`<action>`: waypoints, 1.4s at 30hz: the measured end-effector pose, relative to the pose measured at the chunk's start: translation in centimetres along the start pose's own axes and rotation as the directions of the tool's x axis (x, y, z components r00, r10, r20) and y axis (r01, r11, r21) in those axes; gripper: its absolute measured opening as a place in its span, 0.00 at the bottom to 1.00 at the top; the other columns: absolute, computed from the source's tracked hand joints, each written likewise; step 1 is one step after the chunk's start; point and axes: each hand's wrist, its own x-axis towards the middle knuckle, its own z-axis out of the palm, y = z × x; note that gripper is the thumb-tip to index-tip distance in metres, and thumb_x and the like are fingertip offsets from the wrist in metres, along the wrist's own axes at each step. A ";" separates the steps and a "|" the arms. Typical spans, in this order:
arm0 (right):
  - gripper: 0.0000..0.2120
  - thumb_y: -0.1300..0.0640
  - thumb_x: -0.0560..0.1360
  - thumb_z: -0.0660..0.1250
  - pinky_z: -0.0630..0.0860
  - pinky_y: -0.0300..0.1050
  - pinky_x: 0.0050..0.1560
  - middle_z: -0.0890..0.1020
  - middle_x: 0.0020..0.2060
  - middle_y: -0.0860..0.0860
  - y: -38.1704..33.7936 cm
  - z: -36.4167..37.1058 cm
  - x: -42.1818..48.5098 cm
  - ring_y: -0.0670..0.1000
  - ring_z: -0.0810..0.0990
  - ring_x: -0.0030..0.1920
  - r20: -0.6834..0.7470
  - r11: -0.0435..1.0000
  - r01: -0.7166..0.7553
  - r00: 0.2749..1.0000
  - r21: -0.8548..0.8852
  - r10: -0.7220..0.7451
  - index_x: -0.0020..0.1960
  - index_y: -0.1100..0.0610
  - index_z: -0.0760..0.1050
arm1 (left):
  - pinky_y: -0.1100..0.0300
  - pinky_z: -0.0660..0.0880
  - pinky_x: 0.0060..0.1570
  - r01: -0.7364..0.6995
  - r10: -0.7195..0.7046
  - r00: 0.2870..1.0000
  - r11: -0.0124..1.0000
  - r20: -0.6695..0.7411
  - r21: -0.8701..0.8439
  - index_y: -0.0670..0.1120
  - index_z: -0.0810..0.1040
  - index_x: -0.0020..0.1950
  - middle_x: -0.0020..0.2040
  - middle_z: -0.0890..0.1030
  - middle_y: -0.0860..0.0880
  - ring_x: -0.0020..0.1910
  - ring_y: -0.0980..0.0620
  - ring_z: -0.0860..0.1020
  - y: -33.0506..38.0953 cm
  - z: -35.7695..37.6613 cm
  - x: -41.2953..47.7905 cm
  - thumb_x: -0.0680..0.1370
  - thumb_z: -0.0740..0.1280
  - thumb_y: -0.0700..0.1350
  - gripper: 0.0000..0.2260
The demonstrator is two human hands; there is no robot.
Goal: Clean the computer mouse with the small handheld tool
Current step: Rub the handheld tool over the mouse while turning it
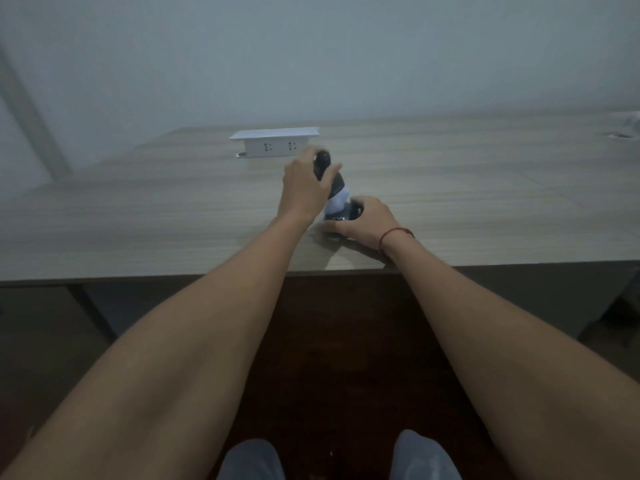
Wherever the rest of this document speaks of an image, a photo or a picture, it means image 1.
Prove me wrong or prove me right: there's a person's right hand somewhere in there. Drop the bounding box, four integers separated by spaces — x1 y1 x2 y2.
317 196 402 252

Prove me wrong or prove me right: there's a person's left hand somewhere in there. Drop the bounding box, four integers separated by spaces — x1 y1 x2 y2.
276 146 344 228

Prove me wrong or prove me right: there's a black and white bottle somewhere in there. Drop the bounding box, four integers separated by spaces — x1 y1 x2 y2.
312 150 365 235

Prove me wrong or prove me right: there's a person's left forearm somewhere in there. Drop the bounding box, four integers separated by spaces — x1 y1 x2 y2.
0 215 318 480

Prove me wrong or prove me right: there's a person's right forearm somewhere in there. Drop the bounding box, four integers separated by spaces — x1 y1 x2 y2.
378 229 640 480

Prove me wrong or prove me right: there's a white pop-up power socket box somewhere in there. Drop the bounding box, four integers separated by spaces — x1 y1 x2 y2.
229 127 321 159

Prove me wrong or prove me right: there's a person's right leg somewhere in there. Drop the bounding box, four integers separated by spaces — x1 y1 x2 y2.
391 429 464 480

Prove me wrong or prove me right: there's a person's leg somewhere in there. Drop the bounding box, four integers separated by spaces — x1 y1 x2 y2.
217 439 286 480
391 429 464 480

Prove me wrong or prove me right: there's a person's left leg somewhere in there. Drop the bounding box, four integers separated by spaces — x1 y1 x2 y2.
217 439 286 480

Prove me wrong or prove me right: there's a dark metal table leg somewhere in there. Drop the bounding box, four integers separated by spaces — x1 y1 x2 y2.
576 267 640 341
66 282 119 344

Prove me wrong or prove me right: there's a red string bracelet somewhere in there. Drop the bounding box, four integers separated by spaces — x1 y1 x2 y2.
378 227 416 261

